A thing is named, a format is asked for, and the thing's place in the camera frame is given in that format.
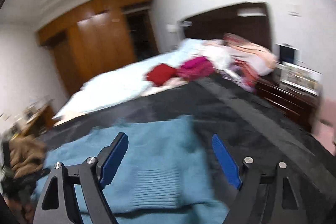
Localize striped pink pillow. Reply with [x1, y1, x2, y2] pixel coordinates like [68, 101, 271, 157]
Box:
[224, 33, 277, 76]

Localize pink plastic stool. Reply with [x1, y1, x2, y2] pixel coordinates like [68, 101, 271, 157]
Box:
[313, 99, 335, 156]

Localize brown wooden wardrobe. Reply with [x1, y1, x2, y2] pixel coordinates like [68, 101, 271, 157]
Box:
[37, 0, 159, 96]

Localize bedside lamp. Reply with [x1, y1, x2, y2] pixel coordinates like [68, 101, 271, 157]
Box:
[166, 23, 179, 48]

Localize white bed cover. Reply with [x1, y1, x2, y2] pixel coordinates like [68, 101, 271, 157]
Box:
[53, 39, 206, 121]

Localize teal knit sweater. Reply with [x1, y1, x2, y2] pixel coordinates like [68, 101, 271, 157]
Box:
[45, 115, 228, 223]

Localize small dark monitor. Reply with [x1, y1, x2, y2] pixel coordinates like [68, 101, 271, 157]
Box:
[276, 44, 300, 65]

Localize dark wooden headboard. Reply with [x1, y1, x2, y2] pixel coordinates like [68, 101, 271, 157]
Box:
[178, 2, 272, 50]

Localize photo collage frame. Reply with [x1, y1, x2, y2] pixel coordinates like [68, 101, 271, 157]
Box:
[280, 62, 322, 96]

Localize brown knit garment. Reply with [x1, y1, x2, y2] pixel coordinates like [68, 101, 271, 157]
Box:
[9, 135, 47, 178]

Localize white crumpled clothes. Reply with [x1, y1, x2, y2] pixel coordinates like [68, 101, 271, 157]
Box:
[201, 40, 232, 71]

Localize dark wooden nightstand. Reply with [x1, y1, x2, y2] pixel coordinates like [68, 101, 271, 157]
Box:
[255, 73, 322, 132]

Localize magenta folded garment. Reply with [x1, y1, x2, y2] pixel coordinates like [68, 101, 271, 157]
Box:
[176, 56, 215, 81]

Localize wall light switch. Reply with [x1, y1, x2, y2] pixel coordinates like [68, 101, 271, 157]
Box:
[288, 10, 301, 17]

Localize red folded garment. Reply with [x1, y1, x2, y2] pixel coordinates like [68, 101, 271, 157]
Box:
[146, 64, 177, 87]

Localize red striped folded cloth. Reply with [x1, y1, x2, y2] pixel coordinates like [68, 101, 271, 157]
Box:
[229, 60, 259, 92]

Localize black satin sheet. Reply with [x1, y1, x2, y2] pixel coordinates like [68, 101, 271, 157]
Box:
[41, 75, 335, 223]

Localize cluttered wooden desk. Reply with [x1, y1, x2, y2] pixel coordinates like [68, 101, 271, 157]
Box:
[1, 100, 55, 138]

